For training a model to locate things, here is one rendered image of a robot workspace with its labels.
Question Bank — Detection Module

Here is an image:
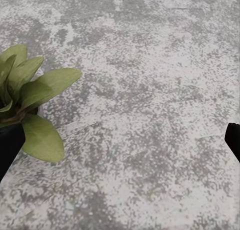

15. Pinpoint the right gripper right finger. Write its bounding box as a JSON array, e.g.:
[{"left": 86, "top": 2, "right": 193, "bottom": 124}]
[{"left": 224, "top": 123, "right": 240, "bottom": 161}]

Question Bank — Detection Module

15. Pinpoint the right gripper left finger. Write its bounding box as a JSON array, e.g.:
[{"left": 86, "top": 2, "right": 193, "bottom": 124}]
[{"left": 0, "top": 123, "right": 26, "bottom": 182}]

